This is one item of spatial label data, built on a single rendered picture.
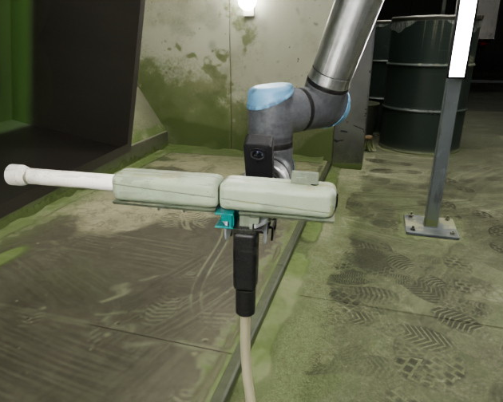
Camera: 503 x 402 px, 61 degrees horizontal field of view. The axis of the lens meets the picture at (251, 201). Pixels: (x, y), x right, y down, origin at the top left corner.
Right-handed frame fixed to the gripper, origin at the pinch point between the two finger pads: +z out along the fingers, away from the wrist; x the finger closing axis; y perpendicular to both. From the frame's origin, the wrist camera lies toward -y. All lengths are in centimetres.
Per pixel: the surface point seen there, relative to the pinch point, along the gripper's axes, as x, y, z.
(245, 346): -1.1, 22.0, -0.6
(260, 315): 2, 46, -44
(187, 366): 15, 46, -21
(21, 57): 69, -17, -51
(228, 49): 50, -22, -212
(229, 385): 5, 47, -18
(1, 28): 70, -24, -47
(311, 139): -5, 28, -207
